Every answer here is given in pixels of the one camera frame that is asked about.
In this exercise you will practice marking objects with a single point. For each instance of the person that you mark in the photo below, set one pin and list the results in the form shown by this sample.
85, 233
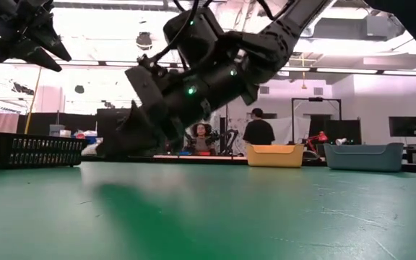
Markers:
258, 131
201, 141

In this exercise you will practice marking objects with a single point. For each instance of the black slotted basket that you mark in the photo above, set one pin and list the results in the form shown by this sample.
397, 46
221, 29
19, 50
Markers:
31, 151

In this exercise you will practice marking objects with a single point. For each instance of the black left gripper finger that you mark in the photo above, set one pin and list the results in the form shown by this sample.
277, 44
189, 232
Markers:
43, 59
54, 43

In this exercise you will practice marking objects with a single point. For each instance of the LED light bar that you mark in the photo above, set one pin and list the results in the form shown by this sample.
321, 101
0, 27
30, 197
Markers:
356, 70

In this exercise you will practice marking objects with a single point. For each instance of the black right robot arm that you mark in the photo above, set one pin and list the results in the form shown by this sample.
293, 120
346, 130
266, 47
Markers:
284, 32

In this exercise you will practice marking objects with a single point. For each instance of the black frame stand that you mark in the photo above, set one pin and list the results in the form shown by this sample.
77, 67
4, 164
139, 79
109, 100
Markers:
316, 99

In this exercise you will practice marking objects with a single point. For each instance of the black computer monitor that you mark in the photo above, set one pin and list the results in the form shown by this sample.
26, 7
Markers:
343, 131
404, 126

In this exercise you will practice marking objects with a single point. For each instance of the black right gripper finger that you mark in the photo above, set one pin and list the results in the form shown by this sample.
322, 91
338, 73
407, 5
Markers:
135, 139

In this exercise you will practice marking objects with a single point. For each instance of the white column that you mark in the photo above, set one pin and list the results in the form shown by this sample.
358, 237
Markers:
51, 99

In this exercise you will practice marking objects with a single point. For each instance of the black round ceiling fixture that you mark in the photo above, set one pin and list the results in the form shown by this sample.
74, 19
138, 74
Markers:
144, 40

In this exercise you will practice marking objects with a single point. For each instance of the blue-grey plastic tub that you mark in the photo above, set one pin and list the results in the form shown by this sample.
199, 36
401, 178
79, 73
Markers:
363, 160

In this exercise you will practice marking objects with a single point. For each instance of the yellow plastic tub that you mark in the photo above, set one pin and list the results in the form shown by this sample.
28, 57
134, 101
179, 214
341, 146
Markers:
274, 157

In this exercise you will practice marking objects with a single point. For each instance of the grey storage box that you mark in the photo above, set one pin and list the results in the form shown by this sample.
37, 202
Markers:
56, 130

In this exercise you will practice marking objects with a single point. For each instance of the black neighbouring robot arm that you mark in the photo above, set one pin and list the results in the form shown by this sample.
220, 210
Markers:
229, 141

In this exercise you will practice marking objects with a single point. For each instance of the black partition wall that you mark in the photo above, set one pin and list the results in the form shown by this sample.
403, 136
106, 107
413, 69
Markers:
67, 122

